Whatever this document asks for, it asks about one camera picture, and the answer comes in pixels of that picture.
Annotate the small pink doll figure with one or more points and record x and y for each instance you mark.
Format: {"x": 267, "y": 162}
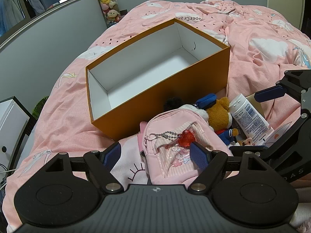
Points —
{"x": 247, "y": 141}

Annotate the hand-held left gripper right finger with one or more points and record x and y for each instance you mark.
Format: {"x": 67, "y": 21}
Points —
{"x": 199, "y": 156}

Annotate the white lotion tube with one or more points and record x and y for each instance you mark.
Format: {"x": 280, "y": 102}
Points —
{"x": 247, "y": 119}

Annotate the grey framed window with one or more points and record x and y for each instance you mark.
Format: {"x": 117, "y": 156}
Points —
{"x": 55, "y": 3}

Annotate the orange cardboard box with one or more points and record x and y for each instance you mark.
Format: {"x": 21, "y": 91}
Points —
{"x": 158, "y": 102}

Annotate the white plush with black pompom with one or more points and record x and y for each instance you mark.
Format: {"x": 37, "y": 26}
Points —
{"x": 192, "y": 109}

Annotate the hanging grey shirt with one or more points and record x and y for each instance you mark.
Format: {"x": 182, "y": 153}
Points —
{"x": 36, "y": 3}

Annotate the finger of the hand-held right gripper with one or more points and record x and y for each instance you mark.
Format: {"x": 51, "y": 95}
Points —
{"x": 286, "y": 140}
{"x": 269, "y": 93}

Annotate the brown bear plush blue hat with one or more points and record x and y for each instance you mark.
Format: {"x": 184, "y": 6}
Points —
{"x": 217, "y": 116}

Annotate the pink mini backpack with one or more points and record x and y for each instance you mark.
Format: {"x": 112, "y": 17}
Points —
{"x": 170, "y": 126}

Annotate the pink cloud print blanket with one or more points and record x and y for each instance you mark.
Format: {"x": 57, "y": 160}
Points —
{"x": 73, "y": 102}

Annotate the tan cardboard box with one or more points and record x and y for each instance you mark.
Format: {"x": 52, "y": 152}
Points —
{"x": 255, "y": 104}

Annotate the white cabinet with black frame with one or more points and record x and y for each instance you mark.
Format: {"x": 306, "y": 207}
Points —
{"x": 9, "y": 119}

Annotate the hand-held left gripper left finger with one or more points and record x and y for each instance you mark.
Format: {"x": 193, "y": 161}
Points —
{"x": 111, "y": 156}

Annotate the green plant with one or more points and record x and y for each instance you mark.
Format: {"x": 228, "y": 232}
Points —
{"x": 40, "y": 108}

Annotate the hanging white garment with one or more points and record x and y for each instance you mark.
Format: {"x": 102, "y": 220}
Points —
{"x": 11, "y": 12}

